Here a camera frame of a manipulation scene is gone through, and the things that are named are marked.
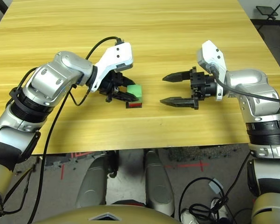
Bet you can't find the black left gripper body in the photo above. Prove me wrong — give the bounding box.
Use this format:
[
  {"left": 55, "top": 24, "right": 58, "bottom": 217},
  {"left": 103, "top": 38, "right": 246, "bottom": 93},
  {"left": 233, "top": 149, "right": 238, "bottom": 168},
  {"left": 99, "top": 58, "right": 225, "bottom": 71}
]
[{"left": 99, "top": 71, "right": 126, "bottom": 103}]

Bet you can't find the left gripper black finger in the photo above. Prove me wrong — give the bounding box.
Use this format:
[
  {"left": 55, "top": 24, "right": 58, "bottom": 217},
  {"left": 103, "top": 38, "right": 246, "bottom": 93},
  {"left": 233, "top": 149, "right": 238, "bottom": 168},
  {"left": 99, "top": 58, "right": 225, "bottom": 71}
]
[
  {"left": 112, "top": 91, "right": 139, "bottom": 103},
  {"left": 121, "top": 76, "right": 136, "bottom": 86}
]

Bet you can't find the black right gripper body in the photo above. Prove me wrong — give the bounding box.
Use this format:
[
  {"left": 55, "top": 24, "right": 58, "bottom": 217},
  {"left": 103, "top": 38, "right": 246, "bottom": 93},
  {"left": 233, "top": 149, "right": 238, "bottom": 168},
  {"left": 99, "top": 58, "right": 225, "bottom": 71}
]
[{"left": 189, "top": 67, "right": 219, "bottom": 110}]

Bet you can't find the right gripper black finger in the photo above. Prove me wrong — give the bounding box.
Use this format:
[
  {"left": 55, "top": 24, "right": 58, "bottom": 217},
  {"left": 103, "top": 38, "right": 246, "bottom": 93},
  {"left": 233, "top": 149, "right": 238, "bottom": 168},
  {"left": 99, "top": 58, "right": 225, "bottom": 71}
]
[
  {"left": 162, "top": 71, "right": 192, "bottom": 83},
  {"left": 159, "top": 97, "right": 196, "bottom": 109}
]

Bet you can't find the green wooden block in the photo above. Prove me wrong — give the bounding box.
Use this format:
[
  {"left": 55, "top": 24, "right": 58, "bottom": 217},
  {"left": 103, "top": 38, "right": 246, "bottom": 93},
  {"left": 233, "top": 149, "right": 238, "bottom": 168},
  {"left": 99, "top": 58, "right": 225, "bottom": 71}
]
[{"left": 126, "top": 84, "right": 143, "bottom": 104}]

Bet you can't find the black square table marker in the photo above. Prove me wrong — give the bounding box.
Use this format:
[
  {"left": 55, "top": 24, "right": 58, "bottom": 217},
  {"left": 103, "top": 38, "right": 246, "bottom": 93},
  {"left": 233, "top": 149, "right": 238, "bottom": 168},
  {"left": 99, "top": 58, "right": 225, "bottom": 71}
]
[{"left": 126, "top": 101, "right": 143, "bottom": 109}]

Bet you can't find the dark speckled floor mat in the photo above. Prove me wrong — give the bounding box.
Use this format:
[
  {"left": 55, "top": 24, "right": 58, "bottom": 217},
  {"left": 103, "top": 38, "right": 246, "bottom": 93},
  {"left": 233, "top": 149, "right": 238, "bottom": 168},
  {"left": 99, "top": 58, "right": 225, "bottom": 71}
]
[{"left": 168, "top": 146, "right": 250, "bottom": 162}]

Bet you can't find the silver right robot leg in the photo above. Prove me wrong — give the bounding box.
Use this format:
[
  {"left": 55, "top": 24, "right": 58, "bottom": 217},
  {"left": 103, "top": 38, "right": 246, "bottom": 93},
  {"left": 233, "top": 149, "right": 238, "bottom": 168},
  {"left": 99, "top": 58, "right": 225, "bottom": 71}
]
[{"left": 144, "top": 150, "right": 175, "bottom": 217}]

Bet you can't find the black folding stand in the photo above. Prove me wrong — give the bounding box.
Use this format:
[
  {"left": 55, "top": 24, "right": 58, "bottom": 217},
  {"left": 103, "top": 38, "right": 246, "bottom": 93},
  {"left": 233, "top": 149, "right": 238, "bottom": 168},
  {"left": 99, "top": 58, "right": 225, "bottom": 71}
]
[{"left": 256, "top": 0, "right": 280, "bottom": 30}]

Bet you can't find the gold robot torso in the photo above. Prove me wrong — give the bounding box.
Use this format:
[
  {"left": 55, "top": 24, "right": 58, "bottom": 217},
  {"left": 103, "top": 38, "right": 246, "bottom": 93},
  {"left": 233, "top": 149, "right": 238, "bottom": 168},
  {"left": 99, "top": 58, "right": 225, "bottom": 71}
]
[{"left": 35, "top": 204, "right": 180, "bottom": 224}]

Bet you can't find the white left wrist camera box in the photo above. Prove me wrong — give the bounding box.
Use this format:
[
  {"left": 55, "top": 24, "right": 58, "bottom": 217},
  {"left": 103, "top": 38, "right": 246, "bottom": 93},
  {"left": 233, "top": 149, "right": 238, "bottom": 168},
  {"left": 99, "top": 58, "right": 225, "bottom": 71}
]
[{"left": 91, "top": 42, "right": 134, "bottom": 93}]

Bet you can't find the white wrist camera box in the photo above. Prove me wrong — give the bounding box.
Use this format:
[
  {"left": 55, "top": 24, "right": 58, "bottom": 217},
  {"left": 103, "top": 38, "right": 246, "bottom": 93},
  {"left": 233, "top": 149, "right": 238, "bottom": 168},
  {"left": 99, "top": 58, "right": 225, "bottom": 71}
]
[
  {"left": 91, "top": 42, "right": 134, "bottom": 93},
  {"left": 196, "top": 40, "right": 227, "bottom": 101}
]

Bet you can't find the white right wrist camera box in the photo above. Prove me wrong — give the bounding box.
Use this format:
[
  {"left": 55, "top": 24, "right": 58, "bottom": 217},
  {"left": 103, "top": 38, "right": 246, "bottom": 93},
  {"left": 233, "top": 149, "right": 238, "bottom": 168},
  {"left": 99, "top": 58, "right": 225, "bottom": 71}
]
[{"left": 196, "top": 40, "right": 227, "bottom": 101}]

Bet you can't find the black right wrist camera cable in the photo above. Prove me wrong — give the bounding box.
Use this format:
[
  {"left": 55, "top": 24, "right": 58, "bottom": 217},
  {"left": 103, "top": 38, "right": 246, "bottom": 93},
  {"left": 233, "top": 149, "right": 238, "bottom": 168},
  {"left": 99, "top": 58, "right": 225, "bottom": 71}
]
[{"left": 209, "top": 65, "right": 280, "bottom": 103}]

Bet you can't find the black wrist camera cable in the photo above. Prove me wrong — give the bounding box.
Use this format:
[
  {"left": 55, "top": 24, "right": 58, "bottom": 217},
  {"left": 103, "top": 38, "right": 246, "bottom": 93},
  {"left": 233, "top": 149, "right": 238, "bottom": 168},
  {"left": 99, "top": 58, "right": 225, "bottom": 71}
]
[
  {"left": 28, "top": 36, "right": 124, "bottom": 224},
  {"left": 209, "top": 65, "right": 280, "bottom": 103}
]

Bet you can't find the black left wrist camera cable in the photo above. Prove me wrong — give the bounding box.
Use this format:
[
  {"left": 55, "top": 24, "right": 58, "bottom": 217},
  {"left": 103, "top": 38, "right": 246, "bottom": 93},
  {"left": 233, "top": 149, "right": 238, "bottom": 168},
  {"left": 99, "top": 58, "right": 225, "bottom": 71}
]
[{"left": 28, "top": 36, "right": 124, "bottom": 224}]

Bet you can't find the grey cable tag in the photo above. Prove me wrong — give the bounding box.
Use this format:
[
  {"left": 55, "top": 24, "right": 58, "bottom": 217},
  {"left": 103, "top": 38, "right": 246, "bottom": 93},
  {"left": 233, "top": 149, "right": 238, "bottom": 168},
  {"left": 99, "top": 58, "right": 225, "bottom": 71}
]
[{"left": 209, "top": 178, "right": 224, "bottom": 194}]

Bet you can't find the black floor cable bundle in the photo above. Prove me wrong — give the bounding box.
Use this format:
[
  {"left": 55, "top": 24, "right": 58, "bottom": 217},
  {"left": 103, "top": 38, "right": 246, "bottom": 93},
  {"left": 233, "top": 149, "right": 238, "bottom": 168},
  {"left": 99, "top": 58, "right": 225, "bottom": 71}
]
[{"left": 178, "top": 153, "right": 252, "bottom": 224}]

